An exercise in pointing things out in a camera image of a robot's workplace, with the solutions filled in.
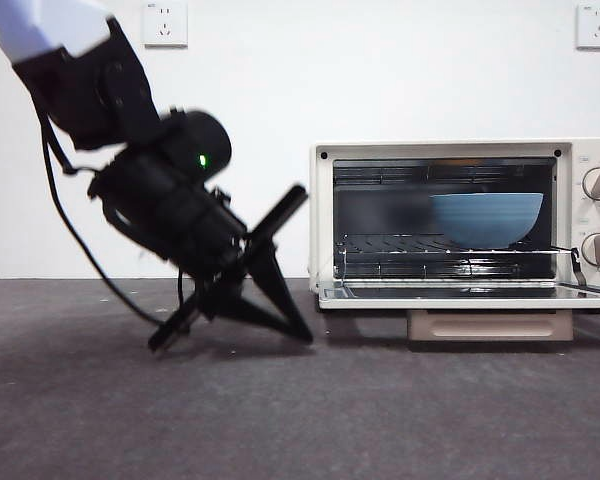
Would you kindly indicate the blue ribbed bowl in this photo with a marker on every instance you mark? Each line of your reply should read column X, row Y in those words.
column 485, row 220

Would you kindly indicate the white wall socket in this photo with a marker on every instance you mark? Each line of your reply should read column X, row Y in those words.
column 597, row 27
column 166, row 25

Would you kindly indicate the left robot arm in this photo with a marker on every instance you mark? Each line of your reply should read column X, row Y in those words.
column 130, row 100

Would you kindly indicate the cream Toshiba toaster oven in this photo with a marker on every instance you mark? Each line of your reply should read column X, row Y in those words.
column 580, row 150

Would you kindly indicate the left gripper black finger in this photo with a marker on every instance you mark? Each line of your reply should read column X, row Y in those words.
column 267, row 280
column 240, row 307

